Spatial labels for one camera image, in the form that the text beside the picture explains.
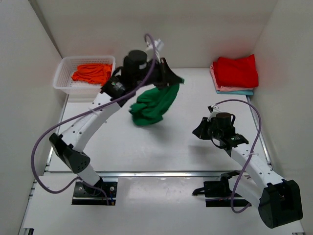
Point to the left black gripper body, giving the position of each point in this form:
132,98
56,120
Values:
157,73

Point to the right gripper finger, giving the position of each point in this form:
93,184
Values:
201,133
206,123

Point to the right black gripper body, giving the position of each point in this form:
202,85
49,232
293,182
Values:
218,134

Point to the green t shirt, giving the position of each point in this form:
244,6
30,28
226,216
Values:
151,105

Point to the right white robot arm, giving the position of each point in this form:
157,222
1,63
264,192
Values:
278,201

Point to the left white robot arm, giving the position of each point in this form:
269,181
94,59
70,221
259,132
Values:
139,68

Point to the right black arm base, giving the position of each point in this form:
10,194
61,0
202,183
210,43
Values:
217,193

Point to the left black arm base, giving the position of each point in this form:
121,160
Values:
83,195

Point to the pink folded t shirt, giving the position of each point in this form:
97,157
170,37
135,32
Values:
223,88

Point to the light blue folded t shirt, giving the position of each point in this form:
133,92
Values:
243,92

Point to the orange t shirt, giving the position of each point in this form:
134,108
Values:
93,73

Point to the red folded t shirt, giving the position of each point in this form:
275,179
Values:
236,73

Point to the white plastic basket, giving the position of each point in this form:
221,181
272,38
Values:
68,66

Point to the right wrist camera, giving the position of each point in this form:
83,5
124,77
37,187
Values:
214,110

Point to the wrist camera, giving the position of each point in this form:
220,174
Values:
214,110
158,44

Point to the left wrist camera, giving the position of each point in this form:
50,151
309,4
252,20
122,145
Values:
158,44

